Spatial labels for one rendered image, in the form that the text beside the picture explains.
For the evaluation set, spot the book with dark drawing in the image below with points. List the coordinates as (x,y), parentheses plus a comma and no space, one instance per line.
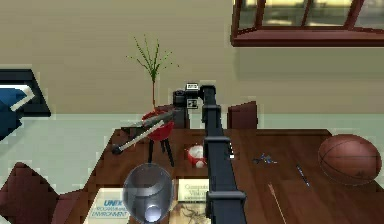
(191,213)

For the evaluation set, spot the dark pen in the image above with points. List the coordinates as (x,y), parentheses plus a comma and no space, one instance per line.
(302,175)

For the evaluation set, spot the cream book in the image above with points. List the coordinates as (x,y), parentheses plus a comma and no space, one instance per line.
(191,190)

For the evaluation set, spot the white book with blue letters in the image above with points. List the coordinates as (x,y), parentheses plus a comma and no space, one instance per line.
(108,206)

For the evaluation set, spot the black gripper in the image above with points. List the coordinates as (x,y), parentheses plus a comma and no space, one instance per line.
(179,98)

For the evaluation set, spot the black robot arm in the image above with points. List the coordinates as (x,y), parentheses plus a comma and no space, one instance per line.
(218,166)

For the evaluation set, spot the red framed window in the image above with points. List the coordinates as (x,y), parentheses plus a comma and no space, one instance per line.
(310,31)

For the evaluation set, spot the house plant in red pot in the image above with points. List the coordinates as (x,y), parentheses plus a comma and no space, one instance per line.
(156,131)

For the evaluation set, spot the brown wooden table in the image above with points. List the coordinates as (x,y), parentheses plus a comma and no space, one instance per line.
(273,186)

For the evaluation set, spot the red alarm clock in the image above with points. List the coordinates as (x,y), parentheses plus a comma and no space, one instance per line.
(196,156)

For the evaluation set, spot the thin wooden pencil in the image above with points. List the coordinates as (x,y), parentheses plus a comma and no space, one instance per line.
(277,203)

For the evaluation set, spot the blue key bunch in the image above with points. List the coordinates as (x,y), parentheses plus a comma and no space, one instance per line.
(264,159)

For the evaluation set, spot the brown basketball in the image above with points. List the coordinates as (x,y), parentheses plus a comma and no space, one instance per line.
(350,160)

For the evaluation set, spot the dark red chair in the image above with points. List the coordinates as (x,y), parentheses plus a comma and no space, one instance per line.
(26,196)
(242,116)
(181,121)

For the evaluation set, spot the clear glass bowl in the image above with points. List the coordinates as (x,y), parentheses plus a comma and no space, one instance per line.
(148,191)

